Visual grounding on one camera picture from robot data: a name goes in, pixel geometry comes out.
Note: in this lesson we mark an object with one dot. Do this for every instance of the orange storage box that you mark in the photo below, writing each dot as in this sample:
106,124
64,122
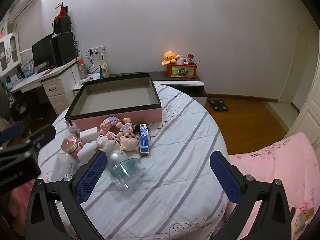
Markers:
182,71

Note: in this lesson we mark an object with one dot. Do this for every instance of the white desk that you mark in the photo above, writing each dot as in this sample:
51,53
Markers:
55,90

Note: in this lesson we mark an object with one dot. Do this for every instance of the rose gold jar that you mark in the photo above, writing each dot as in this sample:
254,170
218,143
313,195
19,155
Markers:
71,146

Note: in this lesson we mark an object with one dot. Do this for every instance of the white unicorn figure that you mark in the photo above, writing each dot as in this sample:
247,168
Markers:
107,145

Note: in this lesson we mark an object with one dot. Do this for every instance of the white door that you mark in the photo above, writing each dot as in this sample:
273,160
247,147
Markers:
297,75

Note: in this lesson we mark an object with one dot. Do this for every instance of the purple plush toy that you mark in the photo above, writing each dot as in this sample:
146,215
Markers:
180,60

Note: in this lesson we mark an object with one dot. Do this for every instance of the pink printed blanket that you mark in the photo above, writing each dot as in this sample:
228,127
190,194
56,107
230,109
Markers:
275,170

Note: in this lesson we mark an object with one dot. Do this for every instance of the red card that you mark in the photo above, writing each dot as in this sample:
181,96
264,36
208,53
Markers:
191,56

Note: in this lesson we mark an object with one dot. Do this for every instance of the pink storage box black rim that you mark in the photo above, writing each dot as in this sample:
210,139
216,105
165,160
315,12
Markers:
150,115

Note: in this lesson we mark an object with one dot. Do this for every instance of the cream pig doll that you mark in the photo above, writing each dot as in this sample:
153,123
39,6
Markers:
128,141

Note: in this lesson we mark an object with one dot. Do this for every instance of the pink white cat block toy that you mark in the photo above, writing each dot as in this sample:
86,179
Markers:
110,135

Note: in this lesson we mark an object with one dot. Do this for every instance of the black bathroom scale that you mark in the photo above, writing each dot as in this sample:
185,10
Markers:
218,105

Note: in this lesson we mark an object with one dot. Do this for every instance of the black computer monitor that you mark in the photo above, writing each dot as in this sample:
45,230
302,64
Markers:
42,51

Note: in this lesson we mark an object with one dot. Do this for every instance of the black speakers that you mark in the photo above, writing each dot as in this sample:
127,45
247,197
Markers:
63,48

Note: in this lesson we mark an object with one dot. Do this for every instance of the clear cup with teal lid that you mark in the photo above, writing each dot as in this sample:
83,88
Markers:
125,170

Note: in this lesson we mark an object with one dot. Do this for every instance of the orange octopus plush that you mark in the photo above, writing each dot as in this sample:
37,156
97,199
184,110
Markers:
170,57

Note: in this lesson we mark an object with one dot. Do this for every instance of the clear plastic box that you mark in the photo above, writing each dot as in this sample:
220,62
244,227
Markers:
63,166

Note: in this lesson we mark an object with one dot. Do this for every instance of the pink papers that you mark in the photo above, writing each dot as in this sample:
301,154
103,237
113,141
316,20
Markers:
46,72

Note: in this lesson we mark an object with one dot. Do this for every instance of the white glass door cabinet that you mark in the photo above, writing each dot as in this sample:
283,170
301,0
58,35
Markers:
11,50

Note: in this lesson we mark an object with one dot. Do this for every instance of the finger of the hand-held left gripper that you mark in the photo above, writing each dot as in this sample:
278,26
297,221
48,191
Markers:
11,131
41,136

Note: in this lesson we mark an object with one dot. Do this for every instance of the blue box on desk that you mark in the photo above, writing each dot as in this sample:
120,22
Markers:
27,68

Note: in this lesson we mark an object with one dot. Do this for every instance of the white nightstand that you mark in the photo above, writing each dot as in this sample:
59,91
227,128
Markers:
81,82

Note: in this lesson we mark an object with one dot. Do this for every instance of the white rounded bottle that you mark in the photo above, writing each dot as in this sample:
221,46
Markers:
87,152

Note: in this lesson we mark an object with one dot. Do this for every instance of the silver ball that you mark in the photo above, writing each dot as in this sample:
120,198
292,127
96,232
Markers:
117,157

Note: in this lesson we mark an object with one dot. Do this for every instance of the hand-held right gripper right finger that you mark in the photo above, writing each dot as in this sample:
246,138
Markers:
226,177

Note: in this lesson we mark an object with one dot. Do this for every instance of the yellow teal snack bag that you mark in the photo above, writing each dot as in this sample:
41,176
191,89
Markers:
105,70

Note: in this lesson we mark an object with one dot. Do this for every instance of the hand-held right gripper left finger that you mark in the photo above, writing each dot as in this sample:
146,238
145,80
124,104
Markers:
91,177

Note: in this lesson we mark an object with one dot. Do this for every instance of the small glass bottle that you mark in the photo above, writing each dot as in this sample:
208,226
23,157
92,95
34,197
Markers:
74,130

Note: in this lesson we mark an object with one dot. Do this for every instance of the black speaker box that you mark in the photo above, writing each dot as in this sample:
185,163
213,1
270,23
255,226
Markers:
62,25

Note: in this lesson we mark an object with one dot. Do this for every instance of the black office chair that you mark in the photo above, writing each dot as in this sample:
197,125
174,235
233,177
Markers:
22,110

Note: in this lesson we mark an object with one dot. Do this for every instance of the white wall socket strip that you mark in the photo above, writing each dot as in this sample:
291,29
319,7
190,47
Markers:
97,50

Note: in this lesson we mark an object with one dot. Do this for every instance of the blue rectangular box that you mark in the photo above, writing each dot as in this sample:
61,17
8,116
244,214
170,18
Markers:
144,142

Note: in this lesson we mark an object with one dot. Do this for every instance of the white air conditioner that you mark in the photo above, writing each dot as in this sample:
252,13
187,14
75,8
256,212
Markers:
25,2

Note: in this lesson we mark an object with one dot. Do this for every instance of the water bottle orange cap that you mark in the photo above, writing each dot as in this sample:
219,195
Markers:
82,68

